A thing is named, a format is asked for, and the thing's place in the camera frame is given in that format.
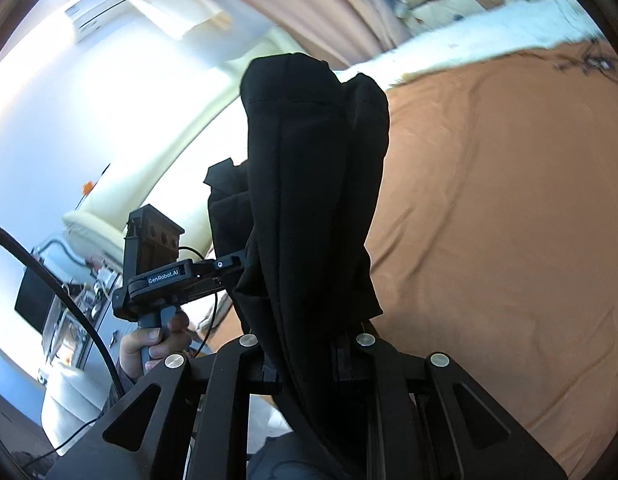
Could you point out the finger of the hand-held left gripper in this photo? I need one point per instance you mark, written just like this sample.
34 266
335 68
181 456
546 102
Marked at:
229 262

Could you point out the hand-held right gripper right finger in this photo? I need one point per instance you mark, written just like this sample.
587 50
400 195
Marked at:
384 375

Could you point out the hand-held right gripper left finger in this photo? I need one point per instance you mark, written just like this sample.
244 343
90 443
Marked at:
239 360

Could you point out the black shirt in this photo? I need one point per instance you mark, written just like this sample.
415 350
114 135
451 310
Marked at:
309 185

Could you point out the person's left forearm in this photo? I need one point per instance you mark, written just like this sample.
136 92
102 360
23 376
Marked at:
124 385

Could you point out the person's left hand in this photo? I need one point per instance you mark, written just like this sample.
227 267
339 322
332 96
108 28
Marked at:
134 347

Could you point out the dark monitor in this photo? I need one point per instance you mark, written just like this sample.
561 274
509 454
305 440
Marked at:
34 300

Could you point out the white cabinet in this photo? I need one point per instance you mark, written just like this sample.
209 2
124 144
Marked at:
74 400

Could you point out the brown bed sheet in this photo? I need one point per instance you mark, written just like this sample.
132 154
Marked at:
489 235

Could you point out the pink curtain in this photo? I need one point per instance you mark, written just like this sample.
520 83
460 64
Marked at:
314 5

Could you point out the white air conditioner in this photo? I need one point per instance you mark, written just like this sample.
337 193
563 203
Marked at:
96 15

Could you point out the white blanket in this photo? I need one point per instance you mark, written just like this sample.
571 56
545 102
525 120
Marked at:
489 30

